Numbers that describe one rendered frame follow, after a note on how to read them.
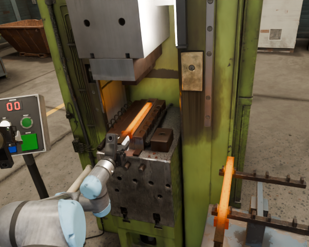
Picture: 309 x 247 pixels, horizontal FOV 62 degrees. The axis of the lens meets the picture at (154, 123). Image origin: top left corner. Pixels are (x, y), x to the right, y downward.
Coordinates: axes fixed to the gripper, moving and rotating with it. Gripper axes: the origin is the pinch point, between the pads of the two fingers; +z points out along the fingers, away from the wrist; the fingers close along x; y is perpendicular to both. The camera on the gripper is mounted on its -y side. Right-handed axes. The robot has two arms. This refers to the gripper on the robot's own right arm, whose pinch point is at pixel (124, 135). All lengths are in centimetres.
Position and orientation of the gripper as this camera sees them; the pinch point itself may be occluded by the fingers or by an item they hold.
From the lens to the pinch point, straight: 121.4
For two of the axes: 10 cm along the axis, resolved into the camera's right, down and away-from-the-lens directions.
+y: 0.8, 8.7, 4.8
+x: 9.5, 0.7, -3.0
